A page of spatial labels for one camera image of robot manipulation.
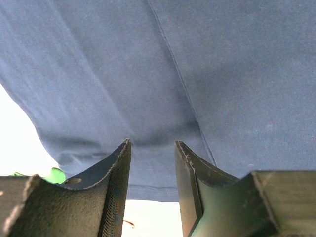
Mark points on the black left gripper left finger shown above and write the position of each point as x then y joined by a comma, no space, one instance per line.
90,204

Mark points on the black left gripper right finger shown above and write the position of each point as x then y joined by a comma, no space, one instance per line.
214,203

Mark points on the navy blue t shirt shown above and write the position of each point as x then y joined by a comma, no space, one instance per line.
235,80

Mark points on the folded green t shirt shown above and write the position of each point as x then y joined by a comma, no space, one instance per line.
56,176

